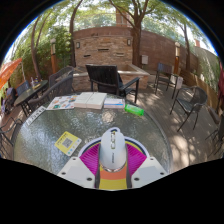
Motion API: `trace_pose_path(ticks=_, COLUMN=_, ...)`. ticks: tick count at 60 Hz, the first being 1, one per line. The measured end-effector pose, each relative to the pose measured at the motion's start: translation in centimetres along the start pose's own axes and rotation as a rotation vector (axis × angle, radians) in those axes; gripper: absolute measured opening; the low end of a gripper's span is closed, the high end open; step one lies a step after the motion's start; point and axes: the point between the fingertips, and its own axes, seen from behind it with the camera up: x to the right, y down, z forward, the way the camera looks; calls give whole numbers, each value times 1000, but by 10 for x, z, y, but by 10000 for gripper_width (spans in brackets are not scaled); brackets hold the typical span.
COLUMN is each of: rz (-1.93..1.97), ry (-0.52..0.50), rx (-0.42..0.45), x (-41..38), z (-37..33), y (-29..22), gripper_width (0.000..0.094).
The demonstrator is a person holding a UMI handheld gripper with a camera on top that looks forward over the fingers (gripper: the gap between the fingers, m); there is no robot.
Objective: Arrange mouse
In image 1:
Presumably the white computer mouse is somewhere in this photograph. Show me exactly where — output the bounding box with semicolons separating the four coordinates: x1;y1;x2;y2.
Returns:
98;127;128;173

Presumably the brown tree trunk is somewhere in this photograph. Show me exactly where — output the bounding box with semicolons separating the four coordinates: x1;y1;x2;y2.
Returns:
30;13;48;79
109;0;152;68
181;23;193;73
68;0;85;68

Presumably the metal mesh chair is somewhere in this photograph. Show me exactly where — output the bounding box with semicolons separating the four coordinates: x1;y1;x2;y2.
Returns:
204;113;224;158
169;85;208;133
0;116;24;160

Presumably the yellow duck mouse pad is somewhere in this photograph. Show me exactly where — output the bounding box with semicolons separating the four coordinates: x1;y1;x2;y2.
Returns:
77;135;151;191

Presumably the white open book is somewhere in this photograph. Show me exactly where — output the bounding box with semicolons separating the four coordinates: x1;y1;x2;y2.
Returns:
73;91;108;110

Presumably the dark round side table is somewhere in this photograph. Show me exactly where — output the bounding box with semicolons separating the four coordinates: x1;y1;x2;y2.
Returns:
13;79;49;118

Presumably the black slatted chair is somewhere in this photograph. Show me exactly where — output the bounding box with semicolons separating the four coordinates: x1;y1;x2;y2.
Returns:
85;63;141;104

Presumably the dark wicker armchair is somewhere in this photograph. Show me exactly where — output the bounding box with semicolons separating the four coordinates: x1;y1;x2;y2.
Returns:
48;65;75;88
28;74;75;113

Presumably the green packet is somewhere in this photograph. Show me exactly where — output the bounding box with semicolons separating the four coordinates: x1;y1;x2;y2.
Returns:
124;103;145;117

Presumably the blue patio chair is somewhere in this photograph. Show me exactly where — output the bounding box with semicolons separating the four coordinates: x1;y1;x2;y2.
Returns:
1;87;16;114
16;79;31;96

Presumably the yellow square card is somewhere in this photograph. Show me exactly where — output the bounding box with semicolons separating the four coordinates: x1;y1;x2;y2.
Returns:
54;130;83;157

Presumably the dark slatted patio chair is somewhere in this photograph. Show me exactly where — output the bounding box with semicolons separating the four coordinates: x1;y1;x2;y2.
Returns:
153;62;184;99

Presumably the small white blue book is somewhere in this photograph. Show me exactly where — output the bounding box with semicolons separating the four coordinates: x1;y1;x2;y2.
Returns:
103;97;126;110

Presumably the wooden lamp post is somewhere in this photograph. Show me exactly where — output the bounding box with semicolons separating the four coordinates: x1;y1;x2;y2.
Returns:
173;41;182;76
49;38;58;75

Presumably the colourful printed leaflet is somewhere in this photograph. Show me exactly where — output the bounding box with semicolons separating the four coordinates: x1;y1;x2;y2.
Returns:
46;94;79;111

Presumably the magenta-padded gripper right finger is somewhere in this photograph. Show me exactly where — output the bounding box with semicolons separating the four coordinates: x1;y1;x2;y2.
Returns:
125;142;169;189

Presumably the orange patio umbrella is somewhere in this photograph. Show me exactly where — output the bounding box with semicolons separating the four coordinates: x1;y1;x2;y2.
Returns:
0;58;24;90

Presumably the stone brick planter box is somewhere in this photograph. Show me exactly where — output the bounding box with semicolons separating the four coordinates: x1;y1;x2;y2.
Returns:
72;63;151;93

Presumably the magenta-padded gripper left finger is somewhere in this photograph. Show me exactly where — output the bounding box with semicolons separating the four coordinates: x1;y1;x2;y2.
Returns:
57;142;102;189

